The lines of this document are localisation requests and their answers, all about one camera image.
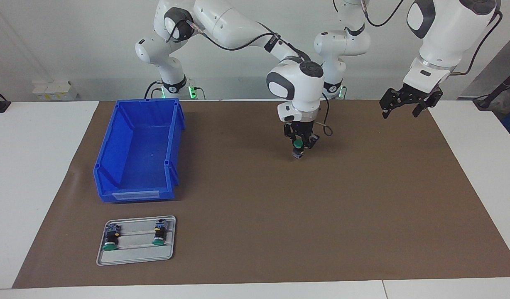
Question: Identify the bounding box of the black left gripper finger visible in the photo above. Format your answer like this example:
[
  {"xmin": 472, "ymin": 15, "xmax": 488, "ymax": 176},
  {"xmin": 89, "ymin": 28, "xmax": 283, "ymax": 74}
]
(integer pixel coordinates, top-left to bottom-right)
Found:
[
  {"xmin": 412, "ymin": 100, "xmax": 432, "ymax": 118},
  {"xmin": 380, "ymin": 89, "xmax": 399, "ymax": 120}
]

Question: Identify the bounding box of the black stand base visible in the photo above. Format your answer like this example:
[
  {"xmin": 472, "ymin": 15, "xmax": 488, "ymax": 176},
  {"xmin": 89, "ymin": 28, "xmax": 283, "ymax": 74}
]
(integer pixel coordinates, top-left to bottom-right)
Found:
[{"xmin": 473, "ymin": 77, "xmax": 510, "ymax": 110}]

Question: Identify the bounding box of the brown table mat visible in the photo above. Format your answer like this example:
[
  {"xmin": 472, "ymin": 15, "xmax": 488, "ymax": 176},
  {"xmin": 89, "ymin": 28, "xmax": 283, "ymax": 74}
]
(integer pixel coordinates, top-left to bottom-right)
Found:
[{"xmin": 12, "ymin": 99, "xmax": 510, "ymax": 289}]

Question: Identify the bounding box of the blue plastic storage bin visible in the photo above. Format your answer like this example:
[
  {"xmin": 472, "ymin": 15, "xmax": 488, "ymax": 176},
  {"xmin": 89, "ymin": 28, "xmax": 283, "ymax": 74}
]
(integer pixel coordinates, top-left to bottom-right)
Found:
[{"xmin": 93, "ymin": 98, "xmax": 186, "ymax": 203}]

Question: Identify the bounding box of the grey metal tray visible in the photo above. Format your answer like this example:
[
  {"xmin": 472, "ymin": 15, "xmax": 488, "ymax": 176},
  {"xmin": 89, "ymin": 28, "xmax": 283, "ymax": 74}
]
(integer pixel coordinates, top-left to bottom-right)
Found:
[{"xmin": 96, "ymin": 215, "xmax": 177, "ymax": 266}]

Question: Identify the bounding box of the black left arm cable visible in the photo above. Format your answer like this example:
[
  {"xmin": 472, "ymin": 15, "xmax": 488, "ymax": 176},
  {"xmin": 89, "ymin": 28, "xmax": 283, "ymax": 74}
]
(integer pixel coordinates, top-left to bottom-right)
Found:
[{"xmin": 333, "ymin": 0, "xmax": 504, "ymax": 76}]

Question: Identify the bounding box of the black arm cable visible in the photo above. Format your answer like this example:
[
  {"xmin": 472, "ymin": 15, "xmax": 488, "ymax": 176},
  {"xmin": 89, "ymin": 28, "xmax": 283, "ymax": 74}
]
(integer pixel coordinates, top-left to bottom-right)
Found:
[
  {"xmin": 166, "ymin": 19, "xmax": 334, "ymax": 137},
  {"xmin": 333, "ymin": 0, "xmax": 504, "ymax": 76}
]

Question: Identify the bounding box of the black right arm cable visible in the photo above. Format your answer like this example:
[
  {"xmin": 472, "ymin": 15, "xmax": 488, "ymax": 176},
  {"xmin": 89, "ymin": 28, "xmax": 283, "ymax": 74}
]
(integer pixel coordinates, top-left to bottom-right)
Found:
[{"xmin": 166, "ymin": 19, "xmax": 334, "ymax": 137}]

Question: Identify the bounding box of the black base power cable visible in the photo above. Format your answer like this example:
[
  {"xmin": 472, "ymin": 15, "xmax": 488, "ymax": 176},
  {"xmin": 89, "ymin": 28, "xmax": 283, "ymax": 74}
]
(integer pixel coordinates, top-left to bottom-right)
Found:
[{"xmin": 145, "ymin": 81, "xmax": 164, "ymax": 99}]

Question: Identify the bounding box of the white wall socket box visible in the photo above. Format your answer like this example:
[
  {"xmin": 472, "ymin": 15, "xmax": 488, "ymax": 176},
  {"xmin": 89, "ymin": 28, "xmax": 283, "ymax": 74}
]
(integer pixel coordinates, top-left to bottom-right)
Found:
[{"xmin": 32, "ymin": 80, "xmax": 78, "ymax": 101}]

